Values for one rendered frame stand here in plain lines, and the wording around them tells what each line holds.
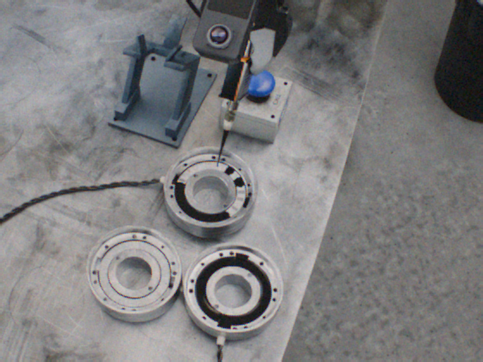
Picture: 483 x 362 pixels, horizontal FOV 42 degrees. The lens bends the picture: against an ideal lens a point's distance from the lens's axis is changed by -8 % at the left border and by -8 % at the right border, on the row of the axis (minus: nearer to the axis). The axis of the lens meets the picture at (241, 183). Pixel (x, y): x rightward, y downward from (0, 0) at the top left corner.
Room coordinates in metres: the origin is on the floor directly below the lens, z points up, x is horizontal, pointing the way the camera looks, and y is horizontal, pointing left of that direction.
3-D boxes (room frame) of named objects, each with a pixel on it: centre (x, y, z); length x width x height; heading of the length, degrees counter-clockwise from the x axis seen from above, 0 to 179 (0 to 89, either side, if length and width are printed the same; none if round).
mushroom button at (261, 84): (0.53, -0.01, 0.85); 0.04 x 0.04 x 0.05
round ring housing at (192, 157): (0.39, 0.03, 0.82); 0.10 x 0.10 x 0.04
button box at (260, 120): (0.53, -0.01, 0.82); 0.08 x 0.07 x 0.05; 167
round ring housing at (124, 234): (0.28, 0.11, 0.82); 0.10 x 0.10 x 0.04
